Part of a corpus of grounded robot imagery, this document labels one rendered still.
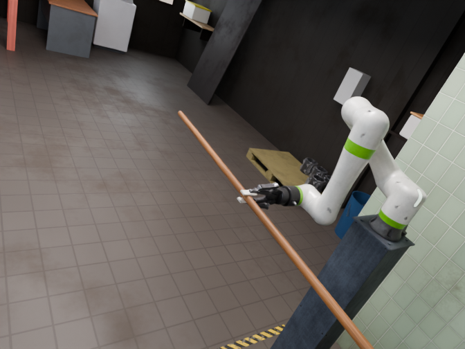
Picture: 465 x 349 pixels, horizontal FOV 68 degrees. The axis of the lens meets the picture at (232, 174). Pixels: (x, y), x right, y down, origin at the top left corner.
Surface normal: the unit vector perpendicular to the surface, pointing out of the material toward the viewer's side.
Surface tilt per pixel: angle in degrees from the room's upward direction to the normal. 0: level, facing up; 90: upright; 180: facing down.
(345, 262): 90
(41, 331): 0
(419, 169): 90
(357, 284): 90
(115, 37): 90
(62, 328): 0
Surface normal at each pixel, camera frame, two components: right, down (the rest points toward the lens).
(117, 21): 0.45, 0.56
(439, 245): -0.83, -0.05
